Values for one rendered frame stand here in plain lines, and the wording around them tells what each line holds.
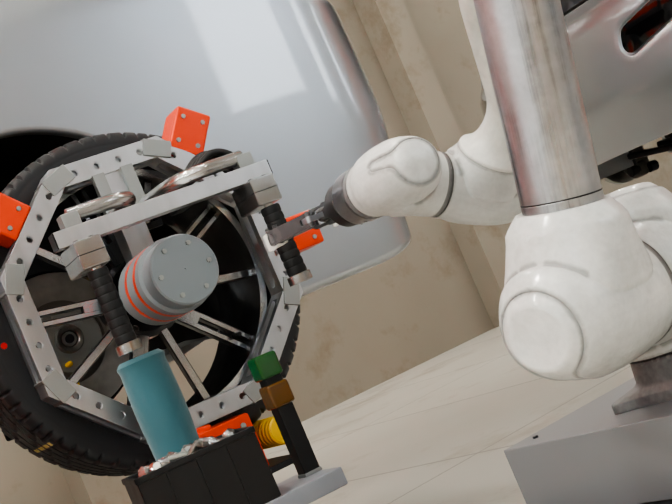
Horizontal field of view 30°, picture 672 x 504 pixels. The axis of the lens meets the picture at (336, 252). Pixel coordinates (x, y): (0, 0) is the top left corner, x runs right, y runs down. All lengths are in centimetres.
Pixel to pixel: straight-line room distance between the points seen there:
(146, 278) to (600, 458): 91
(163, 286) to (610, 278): 96
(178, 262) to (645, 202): 89
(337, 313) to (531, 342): 853
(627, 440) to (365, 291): 859
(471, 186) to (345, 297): 819
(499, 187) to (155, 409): 71
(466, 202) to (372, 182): 15
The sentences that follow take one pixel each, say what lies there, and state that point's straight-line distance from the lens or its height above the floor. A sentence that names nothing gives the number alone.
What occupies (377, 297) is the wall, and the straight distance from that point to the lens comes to 1023.
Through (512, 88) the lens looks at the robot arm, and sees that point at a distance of 150.
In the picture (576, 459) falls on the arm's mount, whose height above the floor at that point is 37.
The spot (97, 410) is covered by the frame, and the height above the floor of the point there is 68.
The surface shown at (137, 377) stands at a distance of 219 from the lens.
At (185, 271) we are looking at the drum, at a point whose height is 85.
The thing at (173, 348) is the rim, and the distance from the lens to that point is 245.
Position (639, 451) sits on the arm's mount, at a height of 37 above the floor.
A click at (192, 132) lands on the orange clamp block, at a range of 245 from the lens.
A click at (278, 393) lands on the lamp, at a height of 59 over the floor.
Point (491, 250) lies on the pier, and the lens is 1075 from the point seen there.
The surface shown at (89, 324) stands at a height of 86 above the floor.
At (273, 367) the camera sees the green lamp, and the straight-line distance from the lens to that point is 205.
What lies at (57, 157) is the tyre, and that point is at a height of 115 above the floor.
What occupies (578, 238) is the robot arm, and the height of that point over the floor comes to 64.
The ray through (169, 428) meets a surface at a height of 61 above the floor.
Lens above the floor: 68
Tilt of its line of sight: 2 degrees up
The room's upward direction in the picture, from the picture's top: 23 degrees counter-clockwise
